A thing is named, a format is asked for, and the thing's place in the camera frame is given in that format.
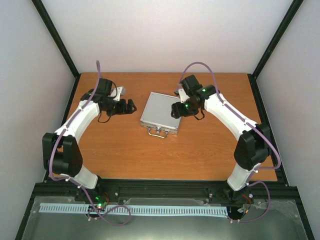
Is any aluminium poker case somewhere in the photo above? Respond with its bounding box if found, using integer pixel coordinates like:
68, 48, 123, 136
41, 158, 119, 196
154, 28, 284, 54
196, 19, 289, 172
140, 92, 181, 139

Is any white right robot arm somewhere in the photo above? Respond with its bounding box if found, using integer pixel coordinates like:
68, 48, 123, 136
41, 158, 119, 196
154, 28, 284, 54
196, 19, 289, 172
171, 75, 270, 192

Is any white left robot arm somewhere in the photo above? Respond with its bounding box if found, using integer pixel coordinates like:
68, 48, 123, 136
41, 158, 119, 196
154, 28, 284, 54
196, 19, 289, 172
42, 78, 137, 202

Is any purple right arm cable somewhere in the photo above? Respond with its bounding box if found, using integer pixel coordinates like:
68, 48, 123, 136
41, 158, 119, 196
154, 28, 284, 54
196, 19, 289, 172
180, 61, 282, 223

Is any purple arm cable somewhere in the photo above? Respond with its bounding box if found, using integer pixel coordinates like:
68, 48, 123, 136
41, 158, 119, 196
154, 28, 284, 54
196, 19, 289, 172
180, 61, 282, 223
47, 60, 133, 226

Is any black aluminium frame rail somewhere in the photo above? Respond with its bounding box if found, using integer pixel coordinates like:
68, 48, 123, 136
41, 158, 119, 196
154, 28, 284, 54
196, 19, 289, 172
45, 179, 302, 203

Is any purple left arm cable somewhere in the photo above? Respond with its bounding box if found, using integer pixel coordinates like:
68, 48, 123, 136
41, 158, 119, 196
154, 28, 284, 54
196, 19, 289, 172
47, 60, 133, 226

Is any white cable duct strip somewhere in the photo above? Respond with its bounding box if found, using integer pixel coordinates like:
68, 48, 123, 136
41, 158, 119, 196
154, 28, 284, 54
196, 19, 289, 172
38, 203, 228, 218

